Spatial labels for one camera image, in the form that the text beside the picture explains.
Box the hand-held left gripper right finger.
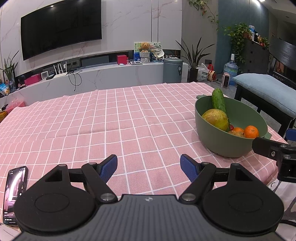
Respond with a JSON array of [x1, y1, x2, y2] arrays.
[[179, 153, 252, 204]]

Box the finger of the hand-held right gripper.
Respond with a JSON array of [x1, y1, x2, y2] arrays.
[[252, 137, 296, 162], [285, 128, 296, 142]]

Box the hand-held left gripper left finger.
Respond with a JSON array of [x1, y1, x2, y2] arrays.
[[44, 154, 118, 204]]

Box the large orange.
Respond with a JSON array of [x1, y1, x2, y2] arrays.
[[244, 125, 259, 139]]

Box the small brown fruit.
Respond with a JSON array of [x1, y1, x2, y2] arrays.
[[228, 130, 246, 138]]

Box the green plastic bowl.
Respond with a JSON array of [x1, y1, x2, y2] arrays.
[[195, 94, 272, 159]]

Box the yellow-green mango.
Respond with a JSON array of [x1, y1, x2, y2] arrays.
[[201, 109, 230, 132]]

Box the pink checked tablecloth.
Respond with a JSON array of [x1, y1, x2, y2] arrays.
[[0, 82, 289, 209]]

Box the light blue bench cushion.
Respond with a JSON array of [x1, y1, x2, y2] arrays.
[[232, 74, 296, 117]]

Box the green cucumber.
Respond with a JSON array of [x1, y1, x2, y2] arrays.
[[211, 88, 226, 114]]

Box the white space heater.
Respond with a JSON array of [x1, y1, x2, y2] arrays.
[[221, 72, 231, 88]]

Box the blue water jug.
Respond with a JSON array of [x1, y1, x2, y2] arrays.
[[223, 54, 239, 80]]

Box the dark grey cabinet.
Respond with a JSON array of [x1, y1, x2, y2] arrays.
[[240, 38, 271, 76]]

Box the red and yellow bag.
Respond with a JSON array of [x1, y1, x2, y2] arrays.
[[207, 64, 217, 82]]

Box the white marble media console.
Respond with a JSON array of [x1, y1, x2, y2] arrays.
[[0, 62, 184, 110]]

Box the long-leaf plant in black pot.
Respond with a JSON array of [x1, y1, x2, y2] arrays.
[[176, 37, 216, 82]]

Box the white plastic bag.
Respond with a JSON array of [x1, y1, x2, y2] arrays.
[[196, 63, 210, 82]]

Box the grey trash can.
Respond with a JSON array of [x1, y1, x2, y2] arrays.
[[163, 58, 184, 84]]

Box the black smartphone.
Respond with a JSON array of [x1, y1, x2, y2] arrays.
[[3, 166, 28, 227]]

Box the group of small bottles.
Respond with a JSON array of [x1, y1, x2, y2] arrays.
[[248, 25, 270, 49]]

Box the white router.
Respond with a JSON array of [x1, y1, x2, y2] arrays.
[[52, 62, 68, 79]]

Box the leafy potted plant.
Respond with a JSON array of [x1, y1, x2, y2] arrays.
[[223, 23, 251, 64]]

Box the white woven basket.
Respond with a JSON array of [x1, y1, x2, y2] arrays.
[[140, 51, 151, 64]]

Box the pink box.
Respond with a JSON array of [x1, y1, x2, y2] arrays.
[[24, 74, 42, 85]]

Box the yellow wooden box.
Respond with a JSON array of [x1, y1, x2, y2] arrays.
[[0, 104, 9, 124]]

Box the blue snack bag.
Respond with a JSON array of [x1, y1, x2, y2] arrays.
[[0, 82, 11, 97]]

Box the green plant in blue vase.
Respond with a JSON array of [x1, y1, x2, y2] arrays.
[[0, 50, 20, 92]]

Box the hanging vine plant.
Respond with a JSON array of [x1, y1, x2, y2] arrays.
[[188, 0, 220, 31]]

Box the black cables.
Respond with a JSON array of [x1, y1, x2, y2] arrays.
[[68, 68, 83, 92]]

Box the black wall television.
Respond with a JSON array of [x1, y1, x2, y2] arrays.
[[20, 0, 102, 61]]

